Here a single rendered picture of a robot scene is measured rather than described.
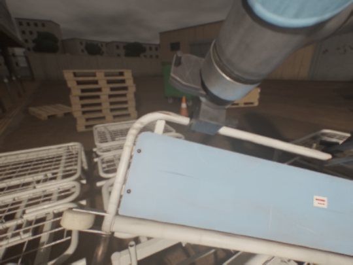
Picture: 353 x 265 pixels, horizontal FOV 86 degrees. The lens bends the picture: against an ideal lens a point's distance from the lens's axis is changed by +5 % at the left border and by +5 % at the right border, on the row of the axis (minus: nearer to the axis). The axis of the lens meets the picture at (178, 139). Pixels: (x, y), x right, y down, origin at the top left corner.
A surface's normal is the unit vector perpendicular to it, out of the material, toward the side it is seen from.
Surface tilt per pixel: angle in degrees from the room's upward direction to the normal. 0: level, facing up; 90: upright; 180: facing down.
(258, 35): 123
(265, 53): 136
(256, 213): 61
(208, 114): 51
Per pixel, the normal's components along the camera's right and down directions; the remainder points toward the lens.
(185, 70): 0.23, -0.31
